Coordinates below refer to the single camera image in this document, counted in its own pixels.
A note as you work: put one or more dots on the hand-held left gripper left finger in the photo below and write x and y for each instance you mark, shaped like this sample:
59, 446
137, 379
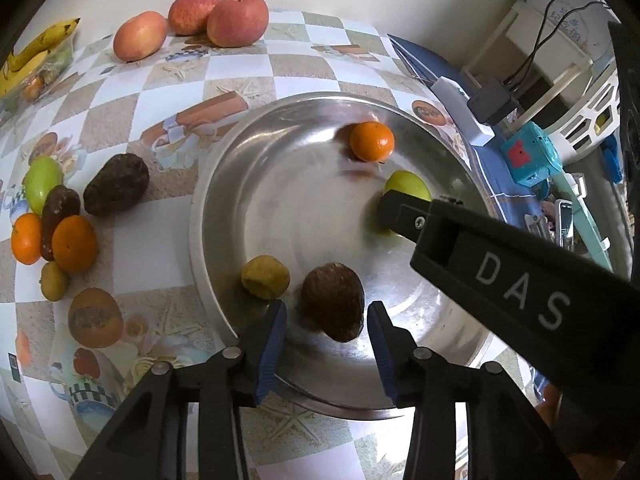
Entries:
272, 355

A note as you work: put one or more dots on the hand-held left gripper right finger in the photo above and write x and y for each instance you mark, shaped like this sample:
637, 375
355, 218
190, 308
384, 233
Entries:
382, 355

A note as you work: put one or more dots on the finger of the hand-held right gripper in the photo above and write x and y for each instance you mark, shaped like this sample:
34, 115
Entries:
402, 215

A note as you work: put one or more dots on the green round fruit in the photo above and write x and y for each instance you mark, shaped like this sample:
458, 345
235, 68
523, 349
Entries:
42, 180
407, 182

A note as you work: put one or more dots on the brown passion fruit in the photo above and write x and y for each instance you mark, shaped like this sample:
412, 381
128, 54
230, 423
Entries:
332, 300

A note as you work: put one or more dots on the large steel bowl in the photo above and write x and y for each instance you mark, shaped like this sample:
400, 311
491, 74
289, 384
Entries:
290, 200

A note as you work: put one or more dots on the yellow-brown kiwi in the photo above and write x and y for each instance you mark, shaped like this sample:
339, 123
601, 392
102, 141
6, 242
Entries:
265, 277

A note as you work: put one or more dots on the orange tangerine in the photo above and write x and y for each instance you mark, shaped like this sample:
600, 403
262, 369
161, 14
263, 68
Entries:
26, 240
372, 141
74, 244

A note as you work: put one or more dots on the blue cloth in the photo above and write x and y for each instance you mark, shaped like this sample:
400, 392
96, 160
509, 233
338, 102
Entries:
500, 185

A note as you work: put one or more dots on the white power strip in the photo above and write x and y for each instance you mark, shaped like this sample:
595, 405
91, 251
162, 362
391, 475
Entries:
457, 102

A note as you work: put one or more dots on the teal toy box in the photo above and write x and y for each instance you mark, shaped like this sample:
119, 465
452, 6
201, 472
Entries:
530, 155

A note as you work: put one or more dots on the black power adapter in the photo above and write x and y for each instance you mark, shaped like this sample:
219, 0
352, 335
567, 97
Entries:
492, 101

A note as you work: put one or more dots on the white plastic basket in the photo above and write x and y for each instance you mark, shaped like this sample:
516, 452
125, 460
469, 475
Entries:
592, 110

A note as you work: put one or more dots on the white rack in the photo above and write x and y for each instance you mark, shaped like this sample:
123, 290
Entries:
505, 30

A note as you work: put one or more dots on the large dark brown fruit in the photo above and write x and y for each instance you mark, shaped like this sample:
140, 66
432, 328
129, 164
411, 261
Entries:
116, 185

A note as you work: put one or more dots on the small yellow-green kiwi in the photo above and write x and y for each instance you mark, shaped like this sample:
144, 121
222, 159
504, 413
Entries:
53, 281

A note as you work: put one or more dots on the red apple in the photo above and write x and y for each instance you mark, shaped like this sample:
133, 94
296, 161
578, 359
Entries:
140, 36
237, 20
190, 12

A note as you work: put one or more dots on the small dark brown fruit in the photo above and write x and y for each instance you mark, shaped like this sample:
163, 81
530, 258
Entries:
57, 207

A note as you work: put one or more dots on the checkered printed tablecloth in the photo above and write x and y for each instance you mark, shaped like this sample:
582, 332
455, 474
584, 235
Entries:
130, 110

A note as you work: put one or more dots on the yellow banana bunch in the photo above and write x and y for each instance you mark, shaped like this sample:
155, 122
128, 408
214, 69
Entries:
35, 50

